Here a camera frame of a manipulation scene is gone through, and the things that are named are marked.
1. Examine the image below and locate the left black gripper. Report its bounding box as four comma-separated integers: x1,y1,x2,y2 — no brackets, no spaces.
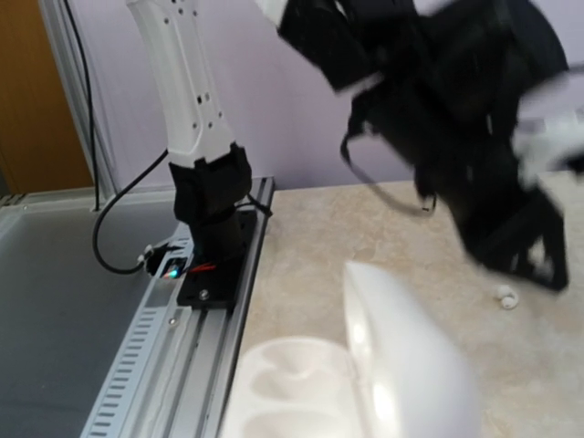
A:
411,117,569,292

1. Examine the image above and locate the white earbud charging case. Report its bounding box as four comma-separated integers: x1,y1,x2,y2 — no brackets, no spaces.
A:
221,262,482,437

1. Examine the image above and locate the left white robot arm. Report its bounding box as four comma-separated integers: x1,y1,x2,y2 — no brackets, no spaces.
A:
128,1,569,291

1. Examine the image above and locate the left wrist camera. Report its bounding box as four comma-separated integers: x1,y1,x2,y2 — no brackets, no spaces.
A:
510,63,584,188

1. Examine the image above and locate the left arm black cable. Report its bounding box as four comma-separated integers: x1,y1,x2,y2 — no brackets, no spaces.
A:
339,68,439,220

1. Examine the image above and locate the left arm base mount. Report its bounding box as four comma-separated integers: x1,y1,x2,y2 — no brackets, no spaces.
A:
176,210,259,312

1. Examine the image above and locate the front aluminium rail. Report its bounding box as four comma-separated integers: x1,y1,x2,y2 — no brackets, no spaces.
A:
0,175,277,438

